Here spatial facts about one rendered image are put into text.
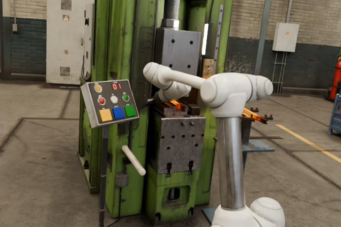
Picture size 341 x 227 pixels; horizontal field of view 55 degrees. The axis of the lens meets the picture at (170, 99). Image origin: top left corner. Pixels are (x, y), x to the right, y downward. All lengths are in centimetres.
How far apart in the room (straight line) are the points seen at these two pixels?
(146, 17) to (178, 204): 153
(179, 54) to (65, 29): 542
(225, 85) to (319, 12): 906
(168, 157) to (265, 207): 120
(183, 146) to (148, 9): 107
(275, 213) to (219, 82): 62
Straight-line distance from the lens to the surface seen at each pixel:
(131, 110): 220
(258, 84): 139
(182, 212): 286
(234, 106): 129
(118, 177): 264
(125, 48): 243
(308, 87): 1038
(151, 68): 174
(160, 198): 270
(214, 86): 126
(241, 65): 918
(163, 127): 244
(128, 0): 242
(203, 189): 311
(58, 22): 766
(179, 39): 241
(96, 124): 205
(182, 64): 245
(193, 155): 264
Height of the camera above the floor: 158
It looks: 13 degrees down
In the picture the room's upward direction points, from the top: 5 degrees clockwise
